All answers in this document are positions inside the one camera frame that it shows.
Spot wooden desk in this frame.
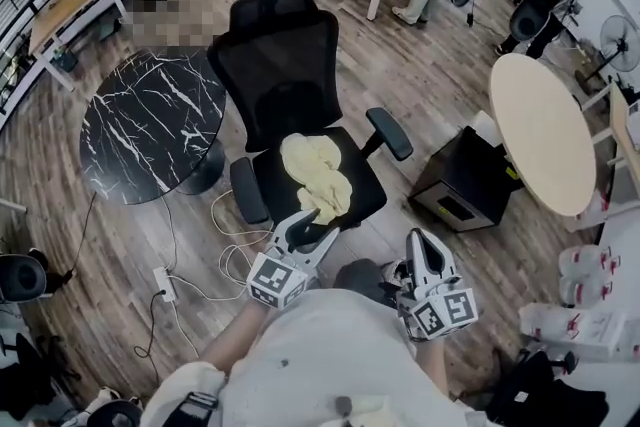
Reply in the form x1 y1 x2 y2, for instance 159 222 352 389
28 0 127 92

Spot white water dispenser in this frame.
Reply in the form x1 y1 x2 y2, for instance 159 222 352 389
574 309 629 362

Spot white-legged side desk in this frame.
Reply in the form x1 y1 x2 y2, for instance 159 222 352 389
582 82 640 231

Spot yellow clothes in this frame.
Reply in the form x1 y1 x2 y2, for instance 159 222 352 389
279 132 354 226

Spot white power strip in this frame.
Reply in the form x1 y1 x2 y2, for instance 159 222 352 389
152 266 180 306

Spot person's white shirt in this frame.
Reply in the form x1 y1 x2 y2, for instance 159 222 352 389
141 287 501 427

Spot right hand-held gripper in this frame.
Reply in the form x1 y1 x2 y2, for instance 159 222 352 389
397 228 479 342

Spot black marble round table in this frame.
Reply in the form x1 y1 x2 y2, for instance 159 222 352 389
79 49 229 206

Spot person's left backpack strap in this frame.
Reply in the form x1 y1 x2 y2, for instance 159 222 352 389
169 390 219 427

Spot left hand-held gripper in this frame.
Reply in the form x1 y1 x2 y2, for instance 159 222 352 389
246 208 342 311

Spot person's left forearm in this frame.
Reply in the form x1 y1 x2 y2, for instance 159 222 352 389
199 299 274 372

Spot person's right forearm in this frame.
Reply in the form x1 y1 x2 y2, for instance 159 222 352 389
413 337 450 404

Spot group of clear water bottles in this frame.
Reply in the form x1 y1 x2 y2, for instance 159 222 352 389
519 243 622 346

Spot black mesh office chair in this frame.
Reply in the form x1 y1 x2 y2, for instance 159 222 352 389
207 0 415 231

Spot black floor fan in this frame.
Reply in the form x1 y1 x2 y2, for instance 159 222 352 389
574 13 640 89

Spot black backpack device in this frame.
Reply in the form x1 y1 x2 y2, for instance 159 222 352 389
79 387 144 427
0 248 50 304

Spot person's dark trousers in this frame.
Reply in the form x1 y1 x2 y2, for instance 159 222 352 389
332 259 401 311

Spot black metal railing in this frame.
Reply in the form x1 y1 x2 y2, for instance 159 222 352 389
0 0 124 116

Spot coiled white cable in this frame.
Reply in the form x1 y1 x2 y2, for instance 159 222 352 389
210 188 281 302

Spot beige round table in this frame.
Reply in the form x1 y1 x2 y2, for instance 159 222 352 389
488 53 598 218

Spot black cable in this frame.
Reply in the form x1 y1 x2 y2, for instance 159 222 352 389
132 288 169 387

